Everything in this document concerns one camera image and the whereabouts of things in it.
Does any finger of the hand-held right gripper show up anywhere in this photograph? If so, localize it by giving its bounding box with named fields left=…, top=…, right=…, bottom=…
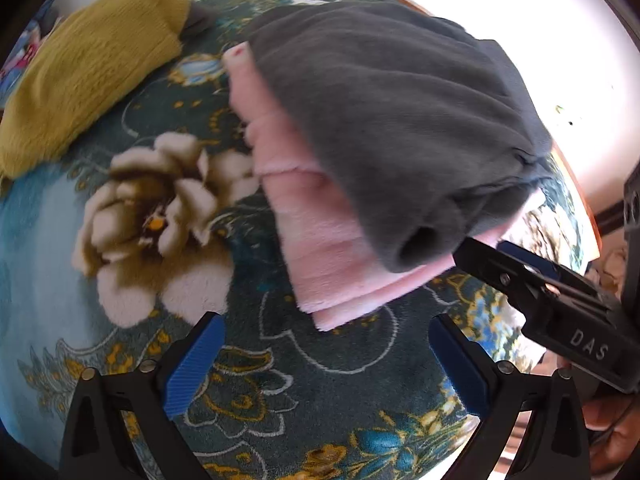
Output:
left=452, top=237, right=551, bottom=311
left=497, top=241, right=561, bottom=283

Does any floral folded quilt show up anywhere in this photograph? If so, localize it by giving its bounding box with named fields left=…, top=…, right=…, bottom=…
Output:
left=0, top=0, right=66, bottom=111

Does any pink fleece garment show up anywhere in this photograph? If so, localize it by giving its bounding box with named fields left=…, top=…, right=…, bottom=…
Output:
left=222, top=42, right=523, bottom=332

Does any person's right hand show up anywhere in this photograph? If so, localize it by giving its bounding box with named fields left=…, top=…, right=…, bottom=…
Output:
left=587, top=394, right=640, bottom=477

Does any teal floral blanket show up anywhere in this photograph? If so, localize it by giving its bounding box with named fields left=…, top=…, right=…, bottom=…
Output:
left=0, top=0, right=586, bottom=480

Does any mustard knitted sweater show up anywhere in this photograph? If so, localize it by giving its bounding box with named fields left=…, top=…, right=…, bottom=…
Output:
left=0, top=0, right=193, bottom=181

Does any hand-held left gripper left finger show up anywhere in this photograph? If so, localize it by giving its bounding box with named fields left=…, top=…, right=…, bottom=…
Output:
left=59, top=311, right=226, bottom=480

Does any grey knitted sweater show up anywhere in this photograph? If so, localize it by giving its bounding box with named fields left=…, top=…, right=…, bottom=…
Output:
left=245, top=0, right=553, bottom=273

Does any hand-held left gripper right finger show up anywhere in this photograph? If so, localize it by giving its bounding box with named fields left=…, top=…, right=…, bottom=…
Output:
left=429, top=314, right=591, bottom=480

